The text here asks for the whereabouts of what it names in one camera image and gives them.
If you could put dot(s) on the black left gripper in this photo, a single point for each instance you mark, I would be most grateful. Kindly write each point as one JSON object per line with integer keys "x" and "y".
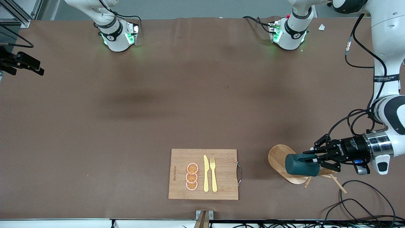
{"x": 351, "y": 148}

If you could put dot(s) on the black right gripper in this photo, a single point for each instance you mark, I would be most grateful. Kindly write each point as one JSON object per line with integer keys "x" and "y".
{"x": 22, "y": 61}

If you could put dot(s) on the dark green ribbed cup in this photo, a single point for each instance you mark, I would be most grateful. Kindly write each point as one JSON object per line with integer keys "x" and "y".
{"x": 300, "y": 167}

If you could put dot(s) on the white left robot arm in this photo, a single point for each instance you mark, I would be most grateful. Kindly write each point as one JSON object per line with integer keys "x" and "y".
{"x": 389, "y": 31}

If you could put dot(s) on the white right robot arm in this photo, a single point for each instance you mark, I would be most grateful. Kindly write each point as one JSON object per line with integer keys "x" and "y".
{"x": 110, "y": 34}

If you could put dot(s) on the wooden cup rack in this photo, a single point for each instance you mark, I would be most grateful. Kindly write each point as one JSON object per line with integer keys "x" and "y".
{"x": 278, "y": 158}

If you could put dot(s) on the bamboo cutting board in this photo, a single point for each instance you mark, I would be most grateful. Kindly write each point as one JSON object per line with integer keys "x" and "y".
{"x": 226, "y": 177}

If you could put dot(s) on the yellow plastic fork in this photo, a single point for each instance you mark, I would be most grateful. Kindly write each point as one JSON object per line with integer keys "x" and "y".
{"x": 214, "y": 180}

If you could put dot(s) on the yellow plastic knife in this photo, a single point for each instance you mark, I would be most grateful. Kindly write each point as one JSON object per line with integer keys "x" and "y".
{"x": 206, "y": 177}

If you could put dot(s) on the white paper scrap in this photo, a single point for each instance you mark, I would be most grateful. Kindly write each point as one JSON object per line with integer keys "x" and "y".
{"x": 321, "y": 27}

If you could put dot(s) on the toy orange slice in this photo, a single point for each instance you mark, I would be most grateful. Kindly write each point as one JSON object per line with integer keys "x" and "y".
{"x": 192, "y": 168}
{"x": 191, "y": 178}
{"x": 191, "y": 186}

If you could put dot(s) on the aluminium frame profile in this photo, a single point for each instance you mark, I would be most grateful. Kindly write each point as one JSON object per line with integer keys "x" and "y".
{"x": 22, "y": 17}

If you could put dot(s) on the metal clamp bracket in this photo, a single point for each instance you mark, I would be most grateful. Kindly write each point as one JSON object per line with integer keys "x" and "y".
{"x": 204, "y": 218}

